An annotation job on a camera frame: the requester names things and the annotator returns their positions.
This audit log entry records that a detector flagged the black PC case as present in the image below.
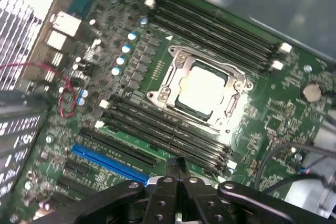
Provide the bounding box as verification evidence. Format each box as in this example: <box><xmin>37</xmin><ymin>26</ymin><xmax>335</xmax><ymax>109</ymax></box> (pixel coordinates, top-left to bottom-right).
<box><xmin>0</xmin><ymin>0</ymin><xmax>336</xmax><ymax>224</ymax></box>

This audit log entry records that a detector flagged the thin red wire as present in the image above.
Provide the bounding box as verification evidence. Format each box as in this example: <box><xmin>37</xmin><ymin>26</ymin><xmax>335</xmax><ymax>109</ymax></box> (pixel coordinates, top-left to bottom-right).
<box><xmin>0</xmin><ymin>62</ymin><xmax>77</xmax><ymax>119</ymax></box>

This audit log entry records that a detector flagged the silver CPU chip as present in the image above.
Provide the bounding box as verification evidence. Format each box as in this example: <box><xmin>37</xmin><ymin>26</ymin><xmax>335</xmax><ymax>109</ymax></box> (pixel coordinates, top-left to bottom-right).
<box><xmin>178</xmin><ymin>65</ymin><xmax>229</xmax><ymax>114</ymax></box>

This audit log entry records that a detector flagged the green motherboard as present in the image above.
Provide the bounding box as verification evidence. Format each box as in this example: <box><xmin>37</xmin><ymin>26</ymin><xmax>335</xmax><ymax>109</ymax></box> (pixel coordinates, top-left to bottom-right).
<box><xmin>23</xmin><ymin>0</ymin><xmax>336</xmax><ymax>209</ymax></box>

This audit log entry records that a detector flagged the coin cell battery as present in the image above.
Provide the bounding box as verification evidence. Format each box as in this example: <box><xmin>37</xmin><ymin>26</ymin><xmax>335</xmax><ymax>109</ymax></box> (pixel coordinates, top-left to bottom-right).
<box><xmin>303</xmin><ymin>82</ymin><xmax>322</xmax><ymax>103</ymax></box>

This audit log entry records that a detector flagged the blue expansion slot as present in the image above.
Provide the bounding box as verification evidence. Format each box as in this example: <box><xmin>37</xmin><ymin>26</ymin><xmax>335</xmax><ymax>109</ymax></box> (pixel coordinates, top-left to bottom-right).
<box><xmin>71</xmin><ymin>143</ymin><xmax>150</xmax><ymax>185</ymax></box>

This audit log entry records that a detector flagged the CPU in motherboard socket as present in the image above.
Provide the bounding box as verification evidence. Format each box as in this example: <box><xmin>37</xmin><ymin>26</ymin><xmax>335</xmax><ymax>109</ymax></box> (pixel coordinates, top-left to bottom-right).
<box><xmin>146</xmin><ymin>45</ymin><xmax>254</xmax><ymax>132</ymax></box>

